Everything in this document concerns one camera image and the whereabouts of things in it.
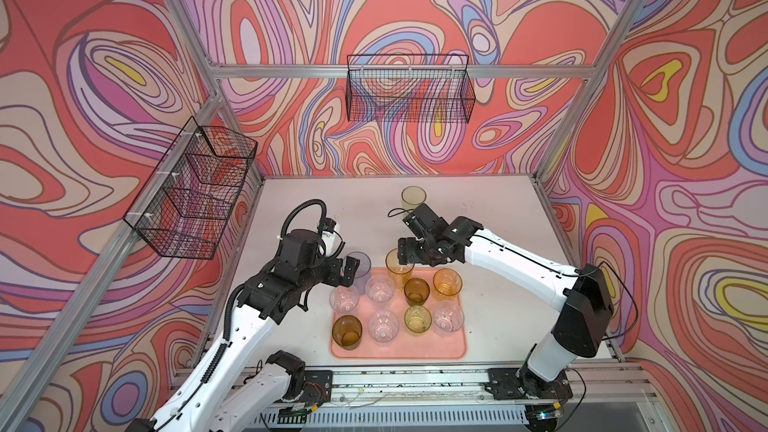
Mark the aluminium front rail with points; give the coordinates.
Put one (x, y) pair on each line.
(459, 383)

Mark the black wire basket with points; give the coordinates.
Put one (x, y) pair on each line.
(183, 210)
(409, 88)

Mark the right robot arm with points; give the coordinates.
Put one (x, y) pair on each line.
(579, 295)

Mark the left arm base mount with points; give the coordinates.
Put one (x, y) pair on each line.
(317, 390)

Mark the clear faceted cup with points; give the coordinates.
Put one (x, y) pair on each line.
(380, 290)
(383, 327)

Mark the tall amber yellow cup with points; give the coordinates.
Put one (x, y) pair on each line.
(397, 272)

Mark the short bright green cup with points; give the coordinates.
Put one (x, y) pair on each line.
(417, 319)

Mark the short yellow cup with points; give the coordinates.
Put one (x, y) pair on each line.
(447, 284)

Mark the brown dimpled cup front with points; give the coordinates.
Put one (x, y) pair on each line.
(347, 332)

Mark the tall light green cup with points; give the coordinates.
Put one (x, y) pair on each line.
(412, 196)

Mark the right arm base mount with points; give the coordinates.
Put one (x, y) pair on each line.
(520, 383)

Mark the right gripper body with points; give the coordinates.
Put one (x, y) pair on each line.
(418, 251)

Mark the pink plastic tray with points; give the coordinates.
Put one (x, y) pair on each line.
(432, 345)

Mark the tall pale blue cup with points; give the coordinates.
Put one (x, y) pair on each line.
(363, 271)

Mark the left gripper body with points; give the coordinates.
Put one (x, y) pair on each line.
(331, 274)

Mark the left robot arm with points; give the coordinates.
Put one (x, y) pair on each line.
(308, 254)

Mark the black wire basket back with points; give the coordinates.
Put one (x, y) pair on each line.
(409, 88)

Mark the brown dimpled cup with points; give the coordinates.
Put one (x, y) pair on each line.
(347, 332)
(416, 291)

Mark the black wire basket left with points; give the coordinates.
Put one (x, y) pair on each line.
(183, 210)

